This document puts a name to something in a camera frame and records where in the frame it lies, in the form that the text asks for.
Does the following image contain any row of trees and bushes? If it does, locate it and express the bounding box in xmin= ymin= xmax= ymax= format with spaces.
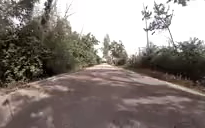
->
xmin=125 ymin=37 xmax=205 ymax=83
xmin=0 ymin=0 xmax=103 ymax=88

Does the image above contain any dirt verge with leaves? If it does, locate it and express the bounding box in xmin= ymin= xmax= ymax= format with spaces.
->
xmin=123 ymin=65 xmax=205 ymax=100
xmin=0 ymin=71 xmax=78 ymax=100

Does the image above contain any distant group of trees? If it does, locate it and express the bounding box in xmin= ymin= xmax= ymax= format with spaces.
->
xmin=101 ymin=33 xmax=129 ymax=66

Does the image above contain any tall thin tree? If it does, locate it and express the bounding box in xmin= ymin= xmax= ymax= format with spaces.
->
xmin=141 ymin=1 xmax=178 ymax=52

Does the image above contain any reddish grey asphalt road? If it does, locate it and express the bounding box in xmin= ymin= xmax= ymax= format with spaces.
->
xmin=0 ymin=62 xmax=205 ymax=128

